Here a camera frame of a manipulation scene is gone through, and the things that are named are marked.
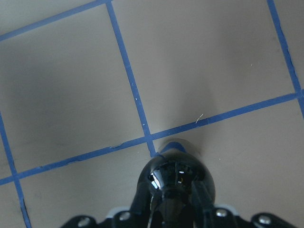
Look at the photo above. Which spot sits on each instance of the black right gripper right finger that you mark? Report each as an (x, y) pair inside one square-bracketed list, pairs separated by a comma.
[(202, 200)]

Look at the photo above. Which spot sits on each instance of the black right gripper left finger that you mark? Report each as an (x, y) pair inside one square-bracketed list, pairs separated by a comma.
[(140, 210)]

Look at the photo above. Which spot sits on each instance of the dark glass wine bottle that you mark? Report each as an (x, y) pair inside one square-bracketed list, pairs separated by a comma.
[(169, 175)]

